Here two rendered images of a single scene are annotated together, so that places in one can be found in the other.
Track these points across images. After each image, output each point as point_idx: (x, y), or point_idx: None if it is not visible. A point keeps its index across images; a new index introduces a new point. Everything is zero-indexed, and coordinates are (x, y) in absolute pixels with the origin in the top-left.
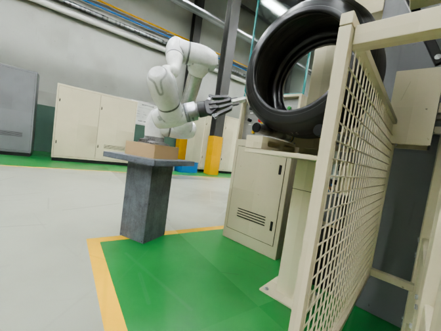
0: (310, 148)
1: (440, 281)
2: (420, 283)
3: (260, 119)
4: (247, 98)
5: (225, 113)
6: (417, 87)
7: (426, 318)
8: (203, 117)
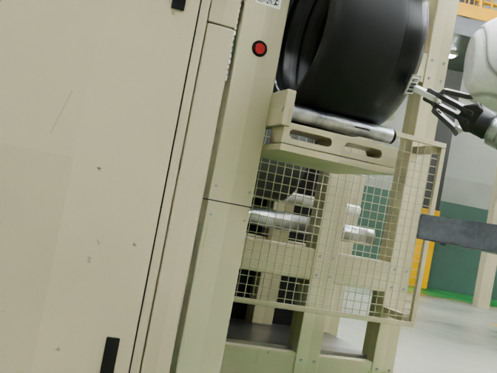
0: None
1: (399, 230)
2: (320, 247)
3: (385, 119)
4: (413, 86)
5: (441, 121)
6: None
7: (351, 255)
8: (477, 136)
